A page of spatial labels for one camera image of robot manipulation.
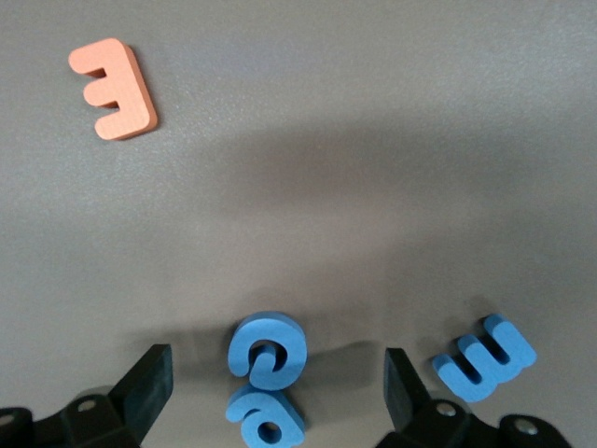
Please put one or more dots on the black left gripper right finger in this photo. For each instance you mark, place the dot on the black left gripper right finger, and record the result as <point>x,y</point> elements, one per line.
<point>403,396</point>

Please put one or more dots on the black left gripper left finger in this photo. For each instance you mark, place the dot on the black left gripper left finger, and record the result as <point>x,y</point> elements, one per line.
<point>140,392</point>

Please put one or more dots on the blue foam letter E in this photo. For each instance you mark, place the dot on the blue foam letter E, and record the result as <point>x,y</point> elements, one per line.
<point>485,380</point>

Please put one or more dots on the brown table mat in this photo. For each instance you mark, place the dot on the brown table mat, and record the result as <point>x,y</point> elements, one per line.
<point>326,116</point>

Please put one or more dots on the orange foam letter E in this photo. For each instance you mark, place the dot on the orange foam letter E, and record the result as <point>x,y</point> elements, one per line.
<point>128,88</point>

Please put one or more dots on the blue foam letter G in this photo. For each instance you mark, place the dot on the blue foam letter G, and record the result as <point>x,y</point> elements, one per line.
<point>240,347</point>

